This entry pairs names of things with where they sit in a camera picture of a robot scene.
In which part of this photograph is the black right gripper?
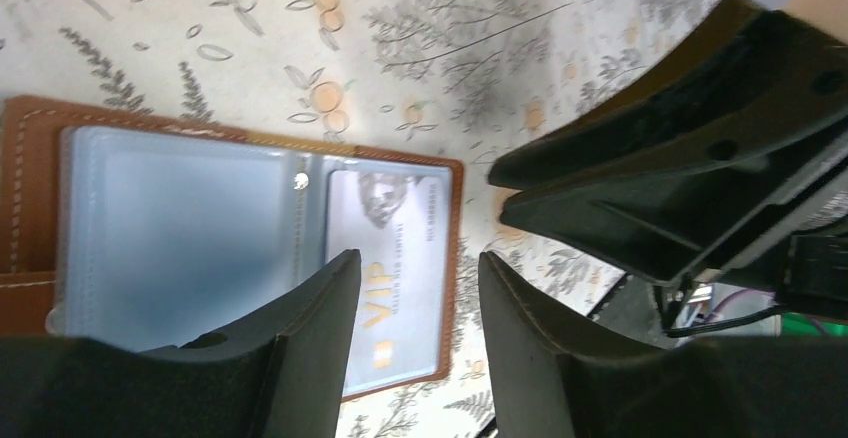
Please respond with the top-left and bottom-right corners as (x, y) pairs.
(488, 0), (847, 337)

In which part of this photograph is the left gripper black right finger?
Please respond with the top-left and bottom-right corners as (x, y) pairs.
(478, 252), (847, 437)

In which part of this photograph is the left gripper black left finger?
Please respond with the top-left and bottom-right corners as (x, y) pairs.
(1, 249), (361, 437)

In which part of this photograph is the brown leather card holder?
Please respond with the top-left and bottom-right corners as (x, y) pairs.
(1, 96), (463, 392)

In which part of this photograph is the silver VIP card in holder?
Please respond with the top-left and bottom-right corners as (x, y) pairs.
(326, 168), (451, 397)

